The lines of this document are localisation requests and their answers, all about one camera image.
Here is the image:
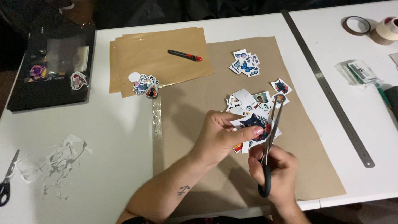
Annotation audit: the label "person's left hand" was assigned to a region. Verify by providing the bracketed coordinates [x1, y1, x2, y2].
[190, 110, 265, 170]

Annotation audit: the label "person's right hand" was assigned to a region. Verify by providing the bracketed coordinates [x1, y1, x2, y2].
[248, 145, 299, 208]

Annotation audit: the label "black-handled steel scissors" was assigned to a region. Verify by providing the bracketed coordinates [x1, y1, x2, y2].
[257, 96, 285, 198]

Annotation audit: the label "black cat sticker sheet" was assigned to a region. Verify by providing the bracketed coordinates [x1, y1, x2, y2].
[231, 111, 282, 150]

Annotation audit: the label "large brown kraft paper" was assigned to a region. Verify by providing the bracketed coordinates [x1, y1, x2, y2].
[152, 36, 347, 216]

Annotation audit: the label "pile of uncut stickers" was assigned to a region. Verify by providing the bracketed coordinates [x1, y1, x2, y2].
[225, 78, 293, 154]

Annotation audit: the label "clear plastic strip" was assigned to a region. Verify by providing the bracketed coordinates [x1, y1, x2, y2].
[152, 96, 163, 139]

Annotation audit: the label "pile of butterfly stickers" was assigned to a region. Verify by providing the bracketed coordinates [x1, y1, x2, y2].
[228, 49, 261, 78]

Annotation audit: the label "pile of cut-out stickers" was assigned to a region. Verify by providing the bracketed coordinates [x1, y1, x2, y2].
[128, 72, 160, 99]

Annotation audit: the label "black and red utility knife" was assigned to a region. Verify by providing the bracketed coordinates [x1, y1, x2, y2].
[167, 49, 203, 62]

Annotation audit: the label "long steel ruler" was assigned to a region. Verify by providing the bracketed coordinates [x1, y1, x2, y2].
[280, 9, 376, 169]

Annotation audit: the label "stack of brown paper sheets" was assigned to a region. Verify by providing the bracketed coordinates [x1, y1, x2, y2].
[109, 27, 215, 99]

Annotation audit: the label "clear packet with green tool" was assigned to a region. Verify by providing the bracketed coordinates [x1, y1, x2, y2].
[335, 59, 393, 109]

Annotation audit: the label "dark grey object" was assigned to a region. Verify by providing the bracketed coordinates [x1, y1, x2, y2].
[384, 86, 398, 122]

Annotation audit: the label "heap of white paper scraps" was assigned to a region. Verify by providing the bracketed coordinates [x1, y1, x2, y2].
[14, 134, 93, 200]

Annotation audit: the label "brown adhesive tape roll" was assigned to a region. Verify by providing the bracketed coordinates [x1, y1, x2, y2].
[342, 16, 371, 37]

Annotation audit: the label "beige masking tape roll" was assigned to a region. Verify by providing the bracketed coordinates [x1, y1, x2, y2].
[370, 17, 398, 46]

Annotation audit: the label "small black scissors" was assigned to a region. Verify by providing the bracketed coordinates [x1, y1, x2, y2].
[0, 149, 20, 207]

